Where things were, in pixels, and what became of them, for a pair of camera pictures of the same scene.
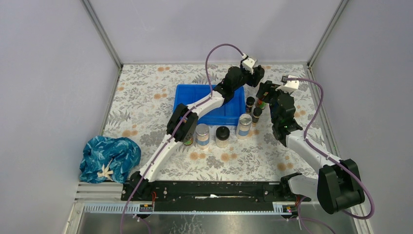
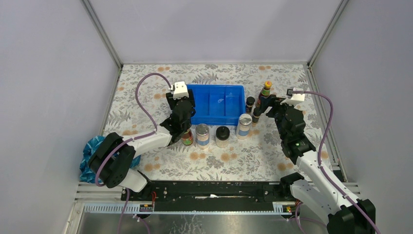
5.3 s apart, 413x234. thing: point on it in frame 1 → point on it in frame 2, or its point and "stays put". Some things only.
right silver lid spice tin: (244, 126) stays put
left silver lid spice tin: (202, 131) stays put
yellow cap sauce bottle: (189, 142) stays put
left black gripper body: (242, 76) → (171, 101)
